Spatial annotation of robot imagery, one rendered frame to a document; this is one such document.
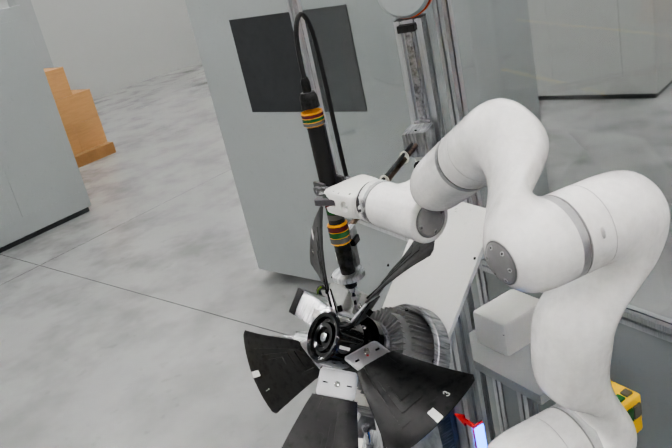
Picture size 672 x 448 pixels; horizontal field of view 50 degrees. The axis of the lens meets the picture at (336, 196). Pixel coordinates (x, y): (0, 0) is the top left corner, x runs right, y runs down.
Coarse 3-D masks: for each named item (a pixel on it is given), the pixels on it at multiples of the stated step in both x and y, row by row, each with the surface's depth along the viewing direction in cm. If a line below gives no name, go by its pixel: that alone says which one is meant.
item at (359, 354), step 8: (368, 344) 161; (376, 344) 161; (352, 352) 159; (360, 352) 159; (376, 352) 158; (384, 352) 158; (352, 360) 157; (360, 360) 157; (368, 360) 156; (360, 368) 154
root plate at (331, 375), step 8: (328, 368) 164; (320, 376) 164; (328, 376) 164; (336, 376) 164; (344, 376) 164; (352, 376) 164; (320, 384) 163; (328, 384) 163; (344, 384) 163; (352, 384) 163; (320, 392) 163; (328, 392) 163; (336, 392) 163; (344, 392) 163; (352, 392) 163; (352, 400) 162
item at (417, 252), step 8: (408, 248) 165; (416, 248) 154; (424, 248) 150; (432, 248) 147; (408, 256) 154; (416, 256) 150; (424, 256) 148; (400, 264) 155; (408, 264) 151; (392, 272) 156; (400, 272) 151; (384, 280) 157; (392, 280) 153; (376, 288) 159; (368, 296) 160
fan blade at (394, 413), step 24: (384, 360) 155; (408, 360) 153; (384, 384) 148; (408, 384) 146; (432, 384) 145; (456, 384) 142; (384, 408) 144; (408, 408) 142; (384, 432) 140; (408, 432) 138
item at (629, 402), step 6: (612, 384) 150; (618, 384) 149; (618, 390) 147; (630, 390) 147; (624, 396) 145; (630, 396) 145; (636, 396) 145; (624, 402) 144; (630, 402) 144; (636, 402) 145; (630, 408) 144; (636, 420) 146; (636, 426) 147; (642, 426) 148; (636, 432) 147
